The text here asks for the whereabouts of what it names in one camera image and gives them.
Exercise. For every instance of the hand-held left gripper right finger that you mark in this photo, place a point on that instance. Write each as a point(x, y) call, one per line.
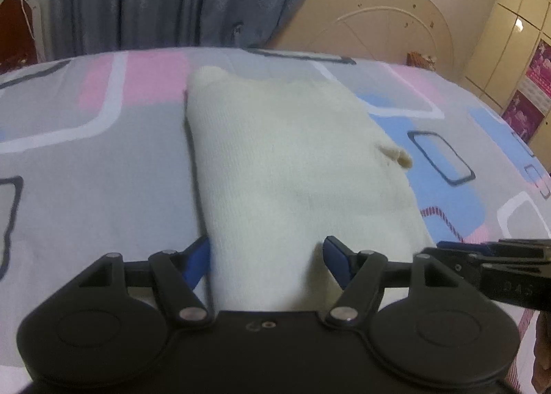
point(336, 257)

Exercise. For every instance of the cream arched headboard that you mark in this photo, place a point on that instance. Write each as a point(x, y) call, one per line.
point(379, 23)

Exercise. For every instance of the patterned grey pink blue bedsheet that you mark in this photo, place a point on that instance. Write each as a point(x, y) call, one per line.
point(99, 170)

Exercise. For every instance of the pink wall poster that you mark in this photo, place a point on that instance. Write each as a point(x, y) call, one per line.
point(531, 92)

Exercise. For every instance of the cream wardrobe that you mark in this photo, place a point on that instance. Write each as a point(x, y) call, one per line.
point(499, 15)

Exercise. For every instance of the red panel with white frame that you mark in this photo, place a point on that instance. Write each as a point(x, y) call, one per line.
point(17, 28)

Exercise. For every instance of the person's right hand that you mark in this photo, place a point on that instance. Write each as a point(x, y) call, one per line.
point(543, 351)

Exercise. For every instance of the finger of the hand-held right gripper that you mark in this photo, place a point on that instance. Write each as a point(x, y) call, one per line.
point(516, 288)
point(516, 253)

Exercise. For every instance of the cream knitted garment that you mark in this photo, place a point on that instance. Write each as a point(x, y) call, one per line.
point(280, 170)

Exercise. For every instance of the orange patterned pillow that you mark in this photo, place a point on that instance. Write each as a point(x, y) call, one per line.
point(421, 61)

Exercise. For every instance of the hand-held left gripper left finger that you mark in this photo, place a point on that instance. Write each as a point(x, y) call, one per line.
point(196, 256)

